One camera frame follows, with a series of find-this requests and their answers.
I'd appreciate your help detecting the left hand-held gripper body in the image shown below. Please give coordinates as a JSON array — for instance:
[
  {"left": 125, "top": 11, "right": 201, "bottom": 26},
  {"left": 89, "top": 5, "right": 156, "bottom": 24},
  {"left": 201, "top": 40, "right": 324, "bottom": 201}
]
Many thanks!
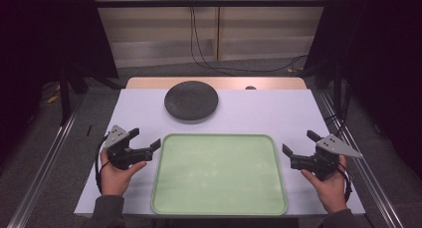
[{"left": 104, "top": 124, "right": 154, "bottom": 171}]

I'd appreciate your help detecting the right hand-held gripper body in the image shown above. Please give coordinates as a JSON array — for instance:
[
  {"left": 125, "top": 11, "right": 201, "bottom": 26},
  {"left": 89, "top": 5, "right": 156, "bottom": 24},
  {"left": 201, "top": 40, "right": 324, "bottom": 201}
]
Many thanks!
[{"left": 291, "top": 133, "right": 363, "bottom": 182}]

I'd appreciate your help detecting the person's left hand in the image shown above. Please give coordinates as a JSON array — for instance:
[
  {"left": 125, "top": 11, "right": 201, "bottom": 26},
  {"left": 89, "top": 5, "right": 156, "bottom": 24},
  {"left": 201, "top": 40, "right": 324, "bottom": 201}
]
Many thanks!
[{"left": 99, "top": 148, "right": 148, "bottom": 197}]

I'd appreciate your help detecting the person's right hand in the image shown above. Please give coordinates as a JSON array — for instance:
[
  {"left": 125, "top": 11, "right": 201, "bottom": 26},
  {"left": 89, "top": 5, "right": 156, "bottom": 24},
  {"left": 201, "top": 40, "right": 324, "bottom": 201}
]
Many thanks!
[{"left": 301, "top": 155, "right": 349, "bottom": 215}]

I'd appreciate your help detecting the white table cover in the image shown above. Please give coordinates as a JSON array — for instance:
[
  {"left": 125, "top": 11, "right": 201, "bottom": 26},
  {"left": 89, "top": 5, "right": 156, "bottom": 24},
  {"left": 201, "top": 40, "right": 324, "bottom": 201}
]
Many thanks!
[{"left": 74, "top": 88, "right": 366, "bottom": 219}]

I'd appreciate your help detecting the black metal stand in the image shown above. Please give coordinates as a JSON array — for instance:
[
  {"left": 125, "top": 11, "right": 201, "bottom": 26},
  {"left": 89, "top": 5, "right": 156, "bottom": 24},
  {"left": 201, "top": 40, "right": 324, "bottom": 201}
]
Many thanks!
[
  {"left": 332, "top": 60, "right": 343, "bottom": 122},
  {"left": 59, "top": 67, "right": 73, "bottom": 126}
]

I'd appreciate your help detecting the round black plate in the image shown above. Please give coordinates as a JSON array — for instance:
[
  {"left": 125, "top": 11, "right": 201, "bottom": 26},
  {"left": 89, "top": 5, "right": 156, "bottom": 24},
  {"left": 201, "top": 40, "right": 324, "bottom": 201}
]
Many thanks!
[{"left": 163, "top": 80, "right": 220, "bottom": 122}]

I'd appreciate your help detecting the light green tray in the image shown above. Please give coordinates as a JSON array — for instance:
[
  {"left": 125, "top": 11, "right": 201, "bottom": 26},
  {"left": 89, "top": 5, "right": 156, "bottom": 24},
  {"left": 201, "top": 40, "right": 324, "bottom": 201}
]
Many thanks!
[{"left": 150, "top": 132, "right": 289, "bottom": 217}]

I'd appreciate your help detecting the dark curtain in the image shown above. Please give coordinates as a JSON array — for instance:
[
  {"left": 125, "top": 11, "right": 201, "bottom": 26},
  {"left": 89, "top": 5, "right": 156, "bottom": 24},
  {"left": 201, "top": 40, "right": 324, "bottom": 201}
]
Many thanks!
[
  {"left": 302, "top": 0, "right": 422, "bottom": 181},
  {"left": 0, "top": 0, "right": 119, "bottom": 176}
]

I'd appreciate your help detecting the black horizontal bar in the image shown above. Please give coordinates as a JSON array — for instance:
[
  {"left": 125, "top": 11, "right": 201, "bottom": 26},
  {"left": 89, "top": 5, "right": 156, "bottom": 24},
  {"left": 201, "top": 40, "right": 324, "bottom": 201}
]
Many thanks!
[{"left": 94, "top": 0, "right": 330, "bottom": 9}]

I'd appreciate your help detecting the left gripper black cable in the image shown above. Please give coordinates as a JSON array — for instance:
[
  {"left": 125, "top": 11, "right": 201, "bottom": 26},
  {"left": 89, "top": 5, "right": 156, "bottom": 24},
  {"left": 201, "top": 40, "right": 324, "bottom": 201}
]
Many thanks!
[{"left": 95, "top": 133, "right": 111, "bottom": 195}]

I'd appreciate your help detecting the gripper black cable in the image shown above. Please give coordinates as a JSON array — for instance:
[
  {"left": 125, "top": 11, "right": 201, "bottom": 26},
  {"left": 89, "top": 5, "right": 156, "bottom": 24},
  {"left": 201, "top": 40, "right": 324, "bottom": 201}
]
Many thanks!
[
  {"left": 95, "top": 133, "right": 111, "bottom": 195},
  {"left": 337, "top": 162, "right": 353, "bottom": 203}
]

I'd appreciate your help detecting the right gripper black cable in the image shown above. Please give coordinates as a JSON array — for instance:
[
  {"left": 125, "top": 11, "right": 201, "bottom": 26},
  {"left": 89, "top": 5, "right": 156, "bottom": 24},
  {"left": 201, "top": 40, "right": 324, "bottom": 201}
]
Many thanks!
[{"left": 337, "top": 162, "right": 353, "bottom": 203}]

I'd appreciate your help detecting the metal floor rail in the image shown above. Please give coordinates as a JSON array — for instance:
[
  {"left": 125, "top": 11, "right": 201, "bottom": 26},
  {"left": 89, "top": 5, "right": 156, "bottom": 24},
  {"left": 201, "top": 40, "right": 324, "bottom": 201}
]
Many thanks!
[
  {"left": 317, "top": 88, "right": 405, "bottom": 228},
  {"left": 6, "top": 94, "right": 86, "bottom": 228}
]

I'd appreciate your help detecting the black wall cable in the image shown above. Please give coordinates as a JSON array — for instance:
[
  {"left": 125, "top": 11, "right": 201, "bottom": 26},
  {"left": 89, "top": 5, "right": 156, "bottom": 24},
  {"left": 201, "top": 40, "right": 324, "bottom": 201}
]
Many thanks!
[{"left": 189, "top": 5, "right": 310, "bottom": 74}]

